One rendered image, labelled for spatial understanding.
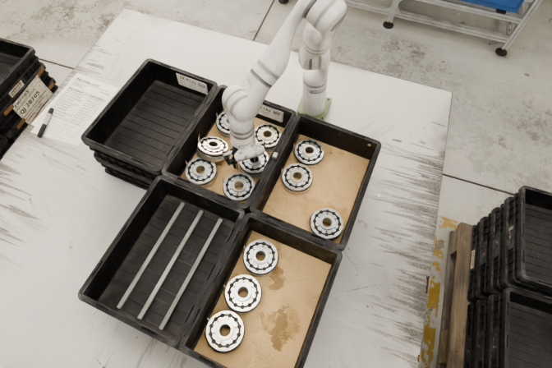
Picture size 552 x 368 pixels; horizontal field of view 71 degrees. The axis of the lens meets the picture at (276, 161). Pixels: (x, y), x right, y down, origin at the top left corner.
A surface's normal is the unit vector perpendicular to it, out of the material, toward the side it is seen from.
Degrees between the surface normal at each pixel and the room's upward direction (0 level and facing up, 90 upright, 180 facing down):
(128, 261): 0
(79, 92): 0
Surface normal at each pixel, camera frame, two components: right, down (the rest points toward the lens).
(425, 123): 0.03, -0.51
